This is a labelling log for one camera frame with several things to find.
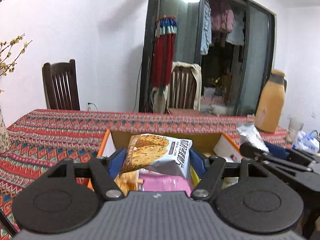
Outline patterned red tablecloth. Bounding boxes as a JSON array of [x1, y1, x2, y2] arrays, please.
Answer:
[[0, 108, 293, 240]]

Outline orange thermos jug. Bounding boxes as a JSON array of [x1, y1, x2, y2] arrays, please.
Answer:
[[254, 69, 285, 133]]

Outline oat crisp pack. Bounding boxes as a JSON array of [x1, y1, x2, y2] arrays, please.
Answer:
[[236, 123, 269, 152], [121, 133, 193, 179], [114, 171, 144, 196]]

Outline red tassel hanging decoration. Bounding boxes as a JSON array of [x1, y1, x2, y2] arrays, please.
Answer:
[[151, 16, 177, 88]]

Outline chair with beige cloth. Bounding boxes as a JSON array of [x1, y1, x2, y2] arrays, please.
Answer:
[[166, 61, 202, 111]]

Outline pink snack pack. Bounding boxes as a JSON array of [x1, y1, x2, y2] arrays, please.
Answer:
[[139, 171, 194, 196]]

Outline dark wooden chair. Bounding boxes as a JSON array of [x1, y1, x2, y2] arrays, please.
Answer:
[[42, 59, 80, 111]]

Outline white blue tissue pack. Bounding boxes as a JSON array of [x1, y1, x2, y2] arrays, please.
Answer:
[[292, 131, 319, 154]]

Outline orange pumpkin cardboard box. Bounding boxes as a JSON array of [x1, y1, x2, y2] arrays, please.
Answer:
[[97, 131, 242, 194]]

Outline hanging pink jacket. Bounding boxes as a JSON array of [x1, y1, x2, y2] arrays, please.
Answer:
[[210, 0, 234, 33]]

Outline hanging blue shirt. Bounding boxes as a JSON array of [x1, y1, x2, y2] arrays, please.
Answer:
[[200, 0, 212, 55]]

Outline drinking glass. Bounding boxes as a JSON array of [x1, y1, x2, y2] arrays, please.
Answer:
[[286, 116, 304, 144]]

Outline floral vase yellow twigs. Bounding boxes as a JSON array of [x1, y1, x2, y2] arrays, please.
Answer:
[[1, 33, 32, 153]]

